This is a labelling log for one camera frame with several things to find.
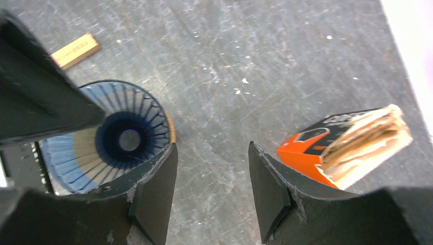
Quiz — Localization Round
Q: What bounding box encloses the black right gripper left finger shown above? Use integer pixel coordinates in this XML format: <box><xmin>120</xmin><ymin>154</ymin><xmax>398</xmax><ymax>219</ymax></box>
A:
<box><xmin>1</xmin><ymin>143</ymin><xmax>178</xmax><ymax>244</ymax></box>

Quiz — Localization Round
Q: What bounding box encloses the blue plastic coffee dripper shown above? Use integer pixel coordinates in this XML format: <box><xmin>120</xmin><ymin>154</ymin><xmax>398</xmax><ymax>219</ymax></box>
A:
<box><xmin>39</xmin><ymin>80</ymin><xmax>171</xmax><ymax>193</ymax></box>

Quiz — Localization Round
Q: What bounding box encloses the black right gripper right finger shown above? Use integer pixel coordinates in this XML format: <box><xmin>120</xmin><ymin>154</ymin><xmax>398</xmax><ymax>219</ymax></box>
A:
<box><xmin>248</xmin><ymin>142</ymin><xmax>432</xmax><ymax>244</ymax></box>

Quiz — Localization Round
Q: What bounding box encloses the orange coffee filter box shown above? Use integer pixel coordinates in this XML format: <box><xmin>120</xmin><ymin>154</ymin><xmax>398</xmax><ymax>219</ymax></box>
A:
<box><xmin>276</xmin><ymin>104</ymin><xmax>413</xmax><ymax>190</ymax></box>

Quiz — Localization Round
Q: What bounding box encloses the small wooden block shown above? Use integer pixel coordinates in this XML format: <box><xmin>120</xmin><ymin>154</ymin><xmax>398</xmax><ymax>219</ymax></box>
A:
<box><xmin>51</xmin><ymin>33</ymin><xmax>101</xmax><ymax>70</ymax></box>

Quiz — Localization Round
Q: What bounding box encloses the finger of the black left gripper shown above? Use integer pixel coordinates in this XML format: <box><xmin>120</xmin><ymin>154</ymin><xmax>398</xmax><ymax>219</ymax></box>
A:
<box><xmin>1</xmin><ymin>9</ymin><xmax>105</xmax><ymax>148</ymax></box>

